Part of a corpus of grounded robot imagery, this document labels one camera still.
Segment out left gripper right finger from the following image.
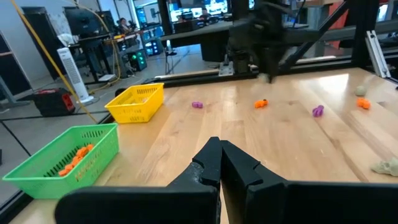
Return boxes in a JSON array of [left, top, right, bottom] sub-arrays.
[[221, 139, 398, 224]]

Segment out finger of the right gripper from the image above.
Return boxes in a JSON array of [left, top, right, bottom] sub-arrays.
[[259, 57, 271, 75], [269, 57, 282, 84]]

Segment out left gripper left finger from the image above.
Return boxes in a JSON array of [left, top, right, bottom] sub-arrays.
[[55, 136, 222, 224]]

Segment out black workbench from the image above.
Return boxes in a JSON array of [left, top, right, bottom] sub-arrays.
[[160, 21, 249, 63]]

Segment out green plastic basket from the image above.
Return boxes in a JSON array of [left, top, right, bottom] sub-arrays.
[[2, 123, 120, 200]]

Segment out yellow plastic basket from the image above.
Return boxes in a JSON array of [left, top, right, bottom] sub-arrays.
[[104, 82, 165, 124]]

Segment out silver aluminium bar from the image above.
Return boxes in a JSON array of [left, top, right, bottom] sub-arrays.
[[365, 29, 392, 79]]

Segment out black computer blue lights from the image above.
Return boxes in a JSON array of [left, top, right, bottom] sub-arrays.
[[144, 37, 164, 57]]

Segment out black computer green lights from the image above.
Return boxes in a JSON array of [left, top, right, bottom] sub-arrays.
[[129, 49, 149, 72]]

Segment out black equipment case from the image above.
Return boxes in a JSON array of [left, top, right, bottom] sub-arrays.
[[32, 88, 76, 118]]

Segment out white tower fan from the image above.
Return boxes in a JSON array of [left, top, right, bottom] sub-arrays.
[[57, 47, 95, 104]]

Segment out black office desk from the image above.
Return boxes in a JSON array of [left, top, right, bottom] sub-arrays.
[[68, 29, 147, 82]]

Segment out black monitor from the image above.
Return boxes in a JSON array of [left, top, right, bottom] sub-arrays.
[[63, 7, 105, 37]]

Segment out silver mounting bracket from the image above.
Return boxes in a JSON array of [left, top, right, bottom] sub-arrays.
[[218, 60, 234, 77]]

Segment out black aluminium table frame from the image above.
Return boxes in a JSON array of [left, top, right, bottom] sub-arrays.
[[149, 0, 398, 90]]

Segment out thin yellow cable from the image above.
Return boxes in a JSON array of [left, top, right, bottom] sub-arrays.
[[88, 18, 123, 94]]

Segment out thick yellow hanging cable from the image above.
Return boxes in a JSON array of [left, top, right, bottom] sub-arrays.
[[11, 0, 99, 124]]

